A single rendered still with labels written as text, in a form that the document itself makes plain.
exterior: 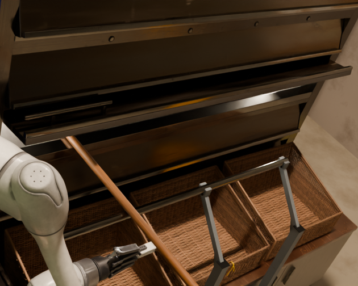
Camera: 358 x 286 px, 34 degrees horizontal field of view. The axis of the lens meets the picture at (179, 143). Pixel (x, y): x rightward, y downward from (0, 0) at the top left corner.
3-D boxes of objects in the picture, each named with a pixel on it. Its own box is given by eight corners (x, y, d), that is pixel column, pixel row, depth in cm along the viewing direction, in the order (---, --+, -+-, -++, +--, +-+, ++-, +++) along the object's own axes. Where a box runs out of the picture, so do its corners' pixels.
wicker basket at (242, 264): (113, 232, 277) (127, 190, 261) (199, 201, 313) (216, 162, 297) (174, 311, 252) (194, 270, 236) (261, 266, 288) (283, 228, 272)
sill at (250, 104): (-13, 163, 208) (-12, 154, 206) (302, 91, 322) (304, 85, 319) (-6, 173, 205) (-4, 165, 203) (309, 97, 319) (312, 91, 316)
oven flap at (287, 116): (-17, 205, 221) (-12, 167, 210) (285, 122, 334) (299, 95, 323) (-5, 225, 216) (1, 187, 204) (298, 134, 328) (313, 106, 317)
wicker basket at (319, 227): (205, 197, 316) (221, 159, 300) (274, 175, 351) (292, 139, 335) (264, 263, 290) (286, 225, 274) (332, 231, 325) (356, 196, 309)
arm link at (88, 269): (66, 276, 180) (82, 269, 183) (81, 298, 175) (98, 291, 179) (71, 256, 174) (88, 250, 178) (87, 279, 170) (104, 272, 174)
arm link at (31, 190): (82, 204, 133) (33, 175, 136) (79, 164, 118) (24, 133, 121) (47, 249, 127) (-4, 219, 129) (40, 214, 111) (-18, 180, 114)
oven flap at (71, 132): (25, 146, 183) (-4, 116, 195) (350, 75, 296) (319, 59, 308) (25, 139, 182) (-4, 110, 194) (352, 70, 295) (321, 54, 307)
